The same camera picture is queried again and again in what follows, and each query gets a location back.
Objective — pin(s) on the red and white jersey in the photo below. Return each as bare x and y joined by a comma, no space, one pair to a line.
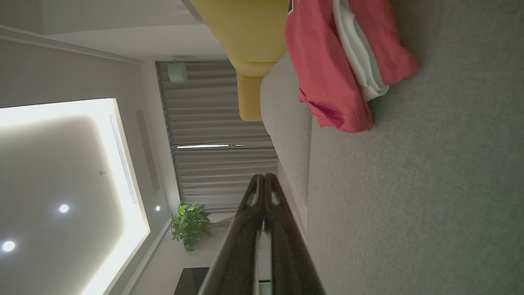
323,69

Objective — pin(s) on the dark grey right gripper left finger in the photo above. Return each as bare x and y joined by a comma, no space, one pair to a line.
237,254

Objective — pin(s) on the green potted plant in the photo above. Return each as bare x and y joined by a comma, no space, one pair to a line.
190,225

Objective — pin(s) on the mint green round lamp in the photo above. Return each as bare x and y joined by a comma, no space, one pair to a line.
177,73

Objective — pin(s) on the long ceiling air vent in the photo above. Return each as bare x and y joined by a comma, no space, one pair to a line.
123,159

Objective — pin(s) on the red shirt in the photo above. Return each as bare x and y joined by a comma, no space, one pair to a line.
387,45

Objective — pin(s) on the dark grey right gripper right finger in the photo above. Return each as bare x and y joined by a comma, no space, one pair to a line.
290,258

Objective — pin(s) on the black television screen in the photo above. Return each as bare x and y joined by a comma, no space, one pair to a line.
192,282

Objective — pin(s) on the grey pleated curtain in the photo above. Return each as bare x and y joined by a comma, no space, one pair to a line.
217,123

